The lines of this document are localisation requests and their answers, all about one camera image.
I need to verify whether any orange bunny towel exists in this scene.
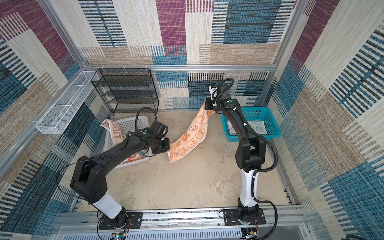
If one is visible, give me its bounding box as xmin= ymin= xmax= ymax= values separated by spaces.
xmin=167 ymin=102 xmax=214 ymax=163

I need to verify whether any white plastic basket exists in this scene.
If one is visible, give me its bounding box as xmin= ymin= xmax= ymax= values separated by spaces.
xmin=103 ymin=117 xmax=152 ymax=170

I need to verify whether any blue bunny towel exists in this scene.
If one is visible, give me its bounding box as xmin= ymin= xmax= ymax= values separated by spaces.
xmin=227 ymin=121 xmax=268 ymax=135

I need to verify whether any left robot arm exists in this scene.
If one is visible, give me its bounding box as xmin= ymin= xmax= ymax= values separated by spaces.
xmin=70 ymin=130 xmax=171 ymax=229

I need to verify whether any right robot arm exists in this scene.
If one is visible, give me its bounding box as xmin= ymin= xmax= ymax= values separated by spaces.
xmin=205 ymin=97 xmax=266 ymax=225

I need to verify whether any teal plastic basket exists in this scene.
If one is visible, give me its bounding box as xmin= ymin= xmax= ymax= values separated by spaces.
xmin=221 ymin=107 xmax=281 ymax=142

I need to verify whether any orange rabbit towel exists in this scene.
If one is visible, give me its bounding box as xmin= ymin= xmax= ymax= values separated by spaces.
xmin=101 ymin=119 xmax=144 ymax=169

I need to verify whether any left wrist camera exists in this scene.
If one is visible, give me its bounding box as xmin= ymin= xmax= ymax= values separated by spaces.
xmin=150 ymin=120 xmax=169 ymax=139

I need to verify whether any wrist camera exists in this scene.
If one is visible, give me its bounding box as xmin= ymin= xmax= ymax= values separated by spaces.
xmin=150 ymin=120 xmax=169 ymax=139
xmin=209 ymin=83 xmax=231 ymax=100

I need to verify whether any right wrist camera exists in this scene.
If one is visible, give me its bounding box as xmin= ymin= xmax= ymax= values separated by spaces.
xmin=209 ymin=83 xmax=231 ymax=100

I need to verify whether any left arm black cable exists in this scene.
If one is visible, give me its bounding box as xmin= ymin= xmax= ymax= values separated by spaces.
xmin=134 ymin=106 xmax=159 ymax=131

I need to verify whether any black wire shelf rack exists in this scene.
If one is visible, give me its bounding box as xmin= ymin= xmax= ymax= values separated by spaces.
xmin=91 ymin=68 xmax=160 ymax=114

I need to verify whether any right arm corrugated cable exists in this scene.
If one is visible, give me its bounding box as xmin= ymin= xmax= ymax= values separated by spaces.
xmin=214 ymin=77 xmax=279 ymax=238

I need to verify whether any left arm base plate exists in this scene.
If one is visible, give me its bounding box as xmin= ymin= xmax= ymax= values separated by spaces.
xmin=98 ymin=212 xmax=143 ymax=230

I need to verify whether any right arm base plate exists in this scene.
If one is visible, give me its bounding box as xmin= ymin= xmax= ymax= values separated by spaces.
xmin=219 ymin=208 xmax=266 ymax=226

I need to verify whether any white mesh wall tray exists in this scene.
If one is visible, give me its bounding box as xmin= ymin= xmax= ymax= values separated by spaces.
xmin=36 ymin=71 xmax=95 ymax=135

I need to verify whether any aluminium front rail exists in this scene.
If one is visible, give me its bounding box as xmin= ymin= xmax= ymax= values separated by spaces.
xmin=52 ymin=205 xmax=310 ymax=234

